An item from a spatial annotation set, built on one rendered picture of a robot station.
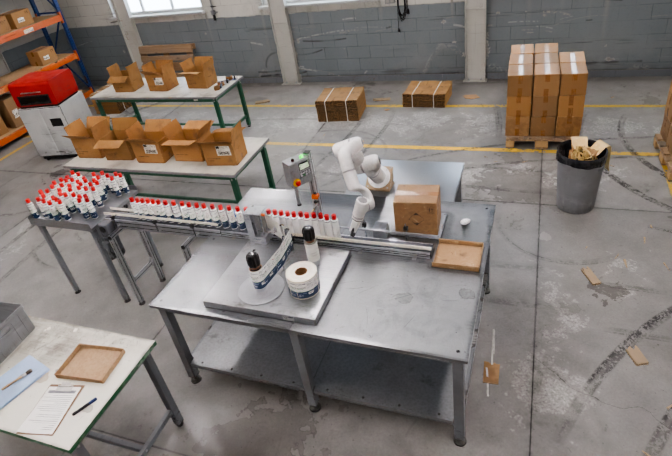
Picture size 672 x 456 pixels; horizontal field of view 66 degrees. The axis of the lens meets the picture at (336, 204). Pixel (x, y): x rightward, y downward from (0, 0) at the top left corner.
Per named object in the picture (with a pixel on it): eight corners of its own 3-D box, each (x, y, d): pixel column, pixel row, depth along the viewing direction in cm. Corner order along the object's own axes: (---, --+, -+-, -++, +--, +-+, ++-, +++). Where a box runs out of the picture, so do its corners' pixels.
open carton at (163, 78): (143, 94, 747) (134, 69, 727) (161, 83, 778) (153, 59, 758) (165, 94, 732) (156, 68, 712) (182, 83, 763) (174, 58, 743)
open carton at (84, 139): (70, 162, 579) (55, 132, 559) (96, 143, 613) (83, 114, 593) (98, 163, 566) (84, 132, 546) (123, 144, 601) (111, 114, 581)
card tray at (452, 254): (431, 266, 339) (431, 262, 337) (439, 242, 359) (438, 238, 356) (478, 272, 328) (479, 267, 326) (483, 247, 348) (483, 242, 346)
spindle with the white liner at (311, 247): (306, 265, 350) (298, 230, 334) (311, 257, 357) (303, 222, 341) (318, 267, 347) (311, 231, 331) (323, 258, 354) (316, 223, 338)
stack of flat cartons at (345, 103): (317, 122, 768) (313, 101, 751) (327, 107, 811) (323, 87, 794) (359, 121, 750) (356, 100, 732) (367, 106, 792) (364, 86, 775)
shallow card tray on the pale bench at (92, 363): (56, 378, 308) (53, 374, 306) (81, 346, 327) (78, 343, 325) (103, 384, 299) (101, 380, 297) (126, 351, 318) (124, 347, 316)
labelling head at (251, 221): (250, 242, 382) (241, 214, 368) (258, 232, 392) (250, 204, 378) (266, 244, 377) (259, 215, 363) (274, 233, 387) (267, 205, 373)
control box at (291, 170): (286, 184, 365) (281, 161, 355) (306, 175, 372) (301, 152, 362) (294, 189, 357) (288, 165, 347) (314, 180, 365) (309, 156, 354)
